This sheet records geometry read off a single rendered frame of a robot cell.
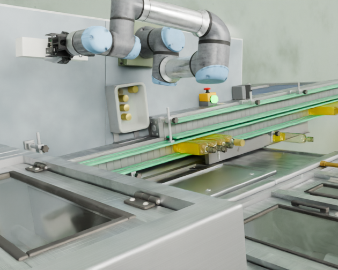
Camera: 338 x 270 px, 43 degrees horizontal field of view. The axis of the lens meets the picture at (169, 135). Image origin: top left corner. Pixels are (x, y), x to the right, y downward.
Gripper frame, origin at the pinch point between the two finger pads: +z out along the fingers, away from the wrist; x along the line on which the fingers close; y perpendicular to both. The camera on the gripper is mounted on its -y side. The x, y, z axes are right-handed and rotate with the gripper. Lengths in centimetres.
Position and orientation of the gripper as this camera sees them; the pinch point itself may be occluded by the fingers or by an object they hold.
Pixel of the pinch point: (54, 49)
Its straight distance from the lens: 158.0
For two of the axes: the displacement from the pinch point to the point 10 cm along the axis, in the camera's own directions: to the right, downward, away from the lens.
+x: -0.1, 10.0, 0.8
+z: -6.4, -0.7, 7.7
